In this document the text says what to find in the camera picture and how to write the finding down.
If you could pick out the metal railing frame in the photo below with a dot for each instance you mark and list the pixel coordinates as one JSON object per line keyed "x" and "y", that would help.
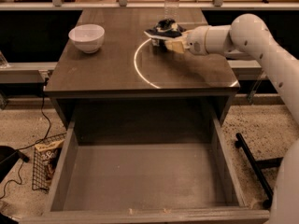
{"x": 203, "y": 4}

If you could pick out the grey cabinet with top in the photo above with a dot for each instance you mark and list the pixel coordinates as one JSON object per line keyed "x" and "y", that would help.
{"x": 128, "y": 65}

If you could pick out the white ceramic bowl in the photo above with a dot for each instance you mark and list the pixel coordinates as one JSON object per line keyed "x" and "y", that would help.
{"x": 88, "y": 38}

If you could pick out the brown snack bag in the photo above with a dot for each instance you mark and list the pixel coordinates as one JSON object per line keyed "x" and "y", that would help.
{"x": 50, "y": 154}

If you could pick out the black wire basket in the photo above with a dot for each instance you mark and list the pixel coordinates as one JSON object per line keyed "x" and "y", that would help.
{"x": 38, "y": 179}

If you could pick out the open grey top drawer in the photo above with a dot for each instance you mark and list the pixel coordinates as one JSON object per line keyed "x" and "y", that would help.
{"x": 146, "y": 162}

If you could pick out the clear plastic water bottle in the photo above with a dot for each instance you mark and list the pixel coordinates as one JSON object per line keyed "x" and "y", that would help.
{"x": 171, "y": 9}

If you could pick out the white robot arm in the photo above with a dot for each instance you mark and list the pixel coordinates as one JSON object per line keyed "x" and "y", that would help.
{"x": 248, "y": 37}

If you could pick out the black wheeled stand base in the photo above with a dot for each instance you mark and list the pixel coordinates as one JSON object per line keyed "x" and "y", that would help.
{"x": 258, "y": 167}

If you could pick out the black object at left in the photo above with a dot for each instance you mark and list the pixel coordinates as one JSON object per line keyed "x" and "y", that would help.
{"x": 8, "y": 157}

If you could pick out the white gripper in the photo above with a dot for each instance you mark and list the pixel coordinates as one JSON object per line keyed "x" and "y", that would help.
{"x": 196, "y": 41}

